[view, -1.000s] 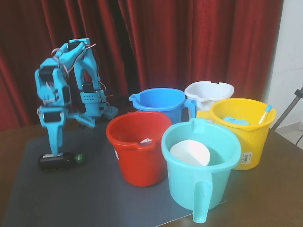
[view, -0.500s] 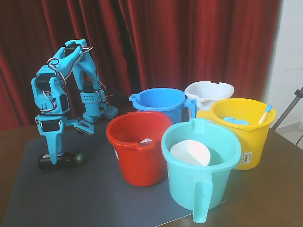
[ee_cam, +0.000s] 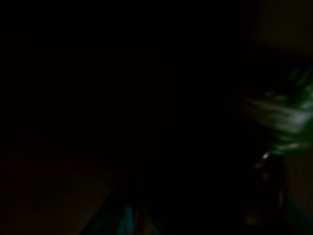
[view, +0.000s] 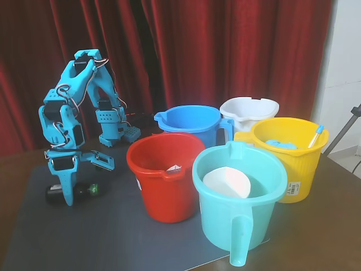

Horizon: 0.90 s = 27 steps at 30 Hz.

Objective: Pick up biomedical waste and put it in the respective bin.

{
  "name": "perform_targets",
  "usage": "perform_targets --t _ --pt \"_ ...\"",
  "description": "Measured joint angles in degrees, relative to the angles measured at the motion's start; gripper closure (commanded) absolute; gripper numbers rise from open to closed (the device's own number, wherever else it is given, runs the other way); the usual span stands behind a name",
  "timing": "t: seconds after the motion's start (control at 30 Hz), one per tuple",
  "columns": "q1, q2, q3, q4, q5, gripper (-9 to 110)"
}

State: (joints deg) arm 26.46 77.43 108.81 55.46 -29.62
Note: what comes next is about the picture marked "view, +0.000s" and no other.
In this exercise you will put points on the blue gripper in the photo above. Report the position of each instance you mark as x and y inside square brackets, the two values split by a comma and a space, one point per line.
[60, 164]

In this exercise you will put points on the dark bottle with green cap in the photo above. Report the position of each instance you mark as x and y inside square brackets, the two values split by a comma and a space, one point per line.
[83, 191]

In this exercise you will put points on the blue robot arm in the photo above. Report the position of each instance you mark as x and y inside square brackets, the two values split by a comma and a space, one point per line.
[76, 79]

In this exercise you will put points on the dark grey mat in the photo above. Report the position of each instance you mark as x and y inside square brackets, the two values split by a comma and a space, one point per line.
[84, 231]

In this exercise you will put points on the red plastic bucket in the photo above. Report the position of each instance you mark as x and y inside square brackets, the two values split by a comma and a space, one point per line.
[166, 197]

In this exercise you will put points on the white folded paper piece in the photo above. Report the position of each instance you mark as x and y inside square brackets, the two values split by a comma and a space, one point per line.
[174, 168]

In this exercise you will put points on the blue plastic bucket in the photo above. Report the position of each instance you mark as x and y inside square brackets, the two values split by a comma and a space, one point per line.
[203, 132]

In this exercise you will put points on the teal plastic bucket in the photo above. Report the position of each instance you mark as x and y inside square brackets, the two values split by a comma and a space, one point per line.
[222, 223]

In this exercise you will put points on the white plastic bucket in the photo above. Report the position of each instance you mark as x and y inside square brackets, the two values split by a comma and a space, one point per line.
[239, 121]

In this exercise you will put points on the red curtain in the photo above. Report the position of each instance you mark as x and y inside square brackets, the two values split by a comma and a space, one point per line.
[211, 50]

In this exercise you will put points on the blue rubber glove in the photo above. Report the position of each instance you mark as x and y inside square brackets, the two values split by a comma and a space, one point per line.
[280, 144]

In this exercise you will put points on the yellow plastic bucket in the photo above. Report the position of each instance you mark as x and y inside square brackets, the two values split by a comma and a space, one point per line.
[299, 172]

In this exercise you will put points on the grey tripod leg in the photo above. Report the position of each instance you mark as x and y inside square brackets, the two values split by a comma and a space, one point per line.
[342, 130]

